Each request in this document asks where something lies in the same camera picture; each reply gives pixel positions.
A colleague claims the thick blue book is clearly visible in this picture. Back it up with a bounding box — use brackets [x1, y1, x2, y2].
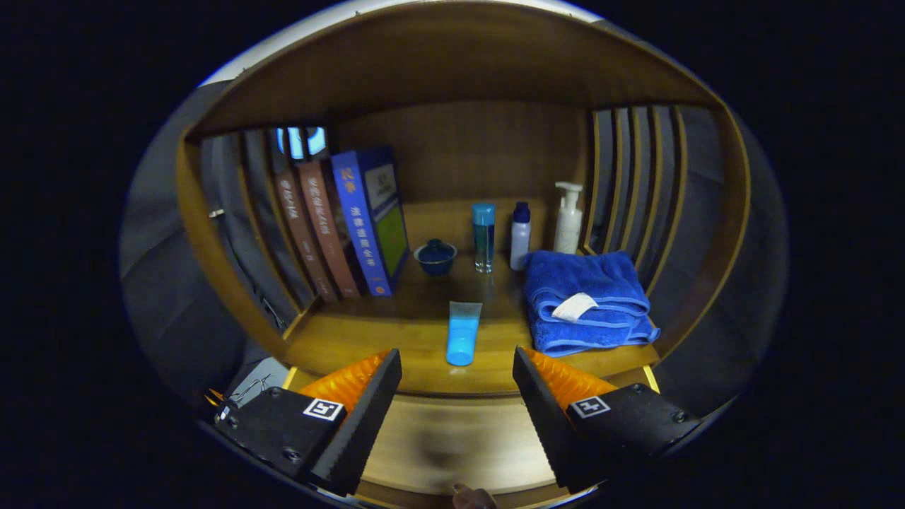
[331, 146, 411, 298]

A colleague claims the brown book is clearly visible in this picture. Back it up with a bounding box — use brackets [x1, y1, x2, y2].
[297, 161, 361, 299]
[272, 170, 339, 303]

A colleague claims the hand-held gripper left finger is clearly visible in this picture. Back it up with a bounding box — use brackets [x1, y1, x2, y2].
[212, 348, 402, 497]

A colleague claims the wooden countertop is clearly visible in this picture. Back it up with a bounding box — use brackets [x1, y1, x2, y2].
[283, 198, 662, 397]

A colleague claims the white pump bottle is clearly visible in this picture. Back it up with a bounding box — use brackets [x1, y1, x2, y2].
[552, 182, 585, 255]

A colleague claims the folded blue towel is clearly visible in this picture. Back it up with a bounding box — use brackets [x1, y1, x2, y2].
[523, 250, 662, 358]

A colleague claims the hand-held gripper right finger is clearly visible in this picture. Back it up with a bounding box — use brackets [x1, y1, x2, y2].
[513, 346, 704, 493]

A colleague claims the blue squeeze tube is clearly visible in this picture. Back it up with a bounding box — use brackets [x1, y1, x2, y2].
[445, 301, 484, 367]

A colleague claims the blue glass bottle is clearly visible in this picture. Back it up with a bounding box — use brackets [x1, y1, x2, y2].
[472, 204, 496, 274]

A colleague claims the white bottle with blue cap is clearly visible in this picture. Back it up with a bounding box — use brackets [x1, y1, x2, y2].
[510, 202, 532, 272]

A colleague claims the wooden cabinet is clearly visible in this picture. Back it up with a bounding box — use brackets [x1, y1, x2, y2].
[175, 0, 752, 509]

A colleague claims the blue lidded teacup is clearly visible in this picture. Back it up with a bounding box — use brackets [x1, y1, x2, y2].
[414, 239, 458, 276]

